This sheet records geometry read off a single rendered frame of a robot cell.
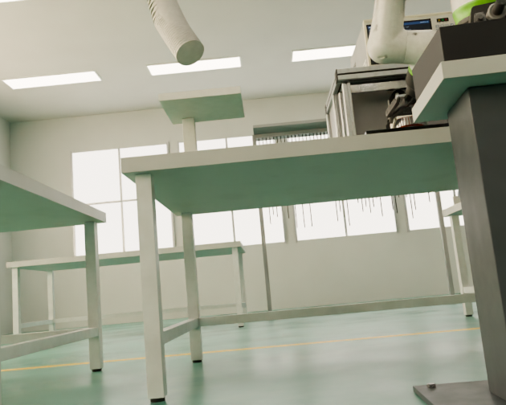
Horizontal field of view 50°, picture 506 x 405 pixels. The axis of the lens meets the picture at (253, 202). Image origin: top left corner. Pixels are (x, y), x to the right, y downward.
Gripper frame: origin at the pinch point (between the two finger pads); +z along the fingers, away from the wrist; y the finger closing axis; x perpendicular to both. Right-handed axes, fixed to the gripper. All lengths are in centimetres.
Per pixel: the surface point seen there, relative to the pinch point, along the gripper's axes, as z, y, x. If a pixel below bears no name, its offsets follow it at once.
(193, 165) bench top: -18, -75, -23
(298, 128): 280, -12, 240
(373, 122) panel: 19.6, -6.8, 18.6
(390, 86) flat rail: 1.7, -2.1, 20.5
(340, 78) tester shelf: 0.0, -20.8, 25.7
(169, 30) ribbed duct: 37, -96, 109
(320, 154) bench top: -17.2, -35.7, -23.3
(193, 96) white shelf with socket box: 24, -82, 47
